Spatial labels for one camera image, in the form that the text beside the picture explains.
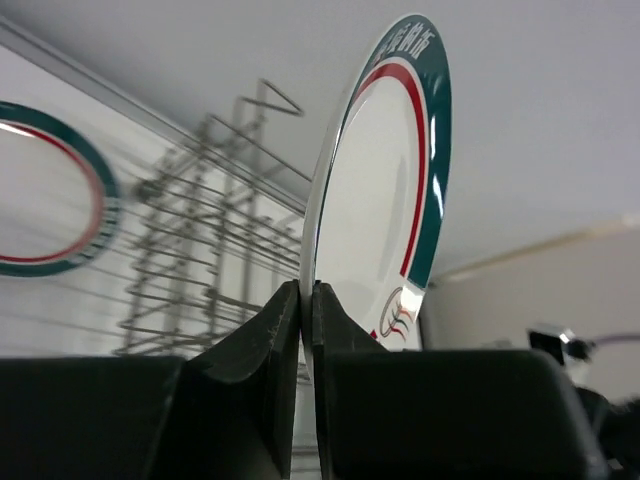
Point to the grey wire dish rack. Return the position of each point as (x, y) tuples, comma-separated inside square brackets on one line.
[(214, 266)]

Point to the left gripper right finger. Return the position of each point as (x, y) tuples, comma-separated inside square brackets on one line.
[(442, 414)]

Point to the green red rimmed plate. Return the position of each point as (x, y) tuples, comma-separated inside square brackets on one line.
[(378, 193), (61, 203)]

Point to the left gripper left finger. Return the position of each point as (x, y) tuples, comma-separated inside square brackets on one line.
[(150, 415)]

